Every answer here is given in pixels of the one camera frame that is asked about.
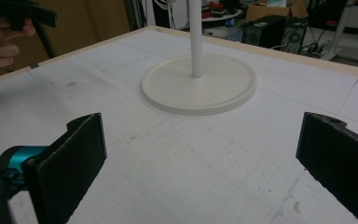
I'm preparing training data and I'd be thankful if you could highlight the black computer tower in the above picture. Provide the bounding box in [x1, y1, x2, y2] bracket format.
[241, 14, 288, 49]

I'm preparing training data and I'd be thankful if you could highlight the white stand with round base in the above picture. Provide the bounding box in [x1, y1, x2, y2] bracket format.
[141, 0, 258, 117]

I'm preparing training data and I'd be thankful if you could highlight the cardboard box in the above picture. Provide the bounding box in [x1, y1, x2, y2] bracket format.
[245, 0, 310, 22]

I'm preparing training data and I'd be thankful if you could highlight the grey computer tower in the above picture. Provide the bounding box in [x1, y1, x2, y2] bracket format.
[281, 17, 308, 55]

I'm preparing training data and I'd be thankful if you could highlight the round white table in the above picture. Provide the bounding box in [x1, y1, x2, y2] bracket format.
[200, 8, 243, 23]

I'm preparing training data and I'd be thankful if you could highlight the white desk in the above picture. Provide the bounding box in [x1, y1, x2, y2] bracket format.
[319, 0, 358, 62]

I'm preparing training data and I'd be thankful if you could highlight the bundle of black cables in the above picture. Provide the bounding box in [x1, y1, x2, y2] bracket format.
[302, 29, 333, 58]

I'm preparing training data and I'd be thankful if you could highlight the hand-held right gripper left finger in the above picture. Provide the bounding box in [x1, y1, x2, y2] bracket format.
[22, 112, 108, 224]

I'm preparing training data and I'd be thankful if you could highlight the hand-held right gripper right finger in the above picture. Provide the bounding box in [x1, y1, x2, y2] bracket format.
[295, 111, 358, 224]

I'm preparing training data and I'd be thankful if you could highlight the black stand leg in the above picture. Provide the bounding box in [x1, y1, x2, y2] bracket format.
[34, 24, 56, 60]

